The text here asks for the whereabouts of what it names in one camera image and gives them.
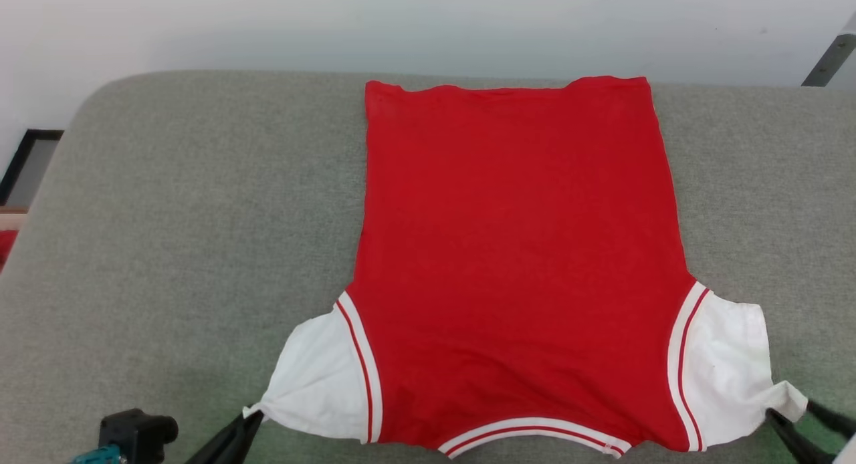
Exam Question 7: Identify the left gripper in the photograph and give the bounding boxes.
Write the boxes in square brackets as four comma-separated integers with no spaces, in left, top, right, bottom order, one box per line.
[70,411,265,464]

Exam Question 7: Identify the red cloth in basket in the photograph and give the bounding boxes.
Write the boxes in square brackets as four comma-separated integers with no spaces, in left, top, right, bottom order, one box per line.
[0,229,19,273]

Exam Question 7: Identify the grey metal stand leg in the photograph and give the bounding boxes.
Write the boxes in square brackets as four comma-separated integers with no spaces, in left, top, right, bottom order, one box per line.
[801,9,856,88]

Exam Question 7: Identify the red and white t-shirt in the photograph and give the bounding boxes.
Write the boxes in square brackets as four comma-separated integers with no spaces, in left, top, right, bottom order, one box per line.
[242,75,809,459]

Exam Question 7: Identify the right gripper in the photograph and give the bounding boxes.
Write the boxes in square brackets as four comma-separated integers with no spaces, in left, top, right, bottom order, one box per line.
[765,399,856,464]

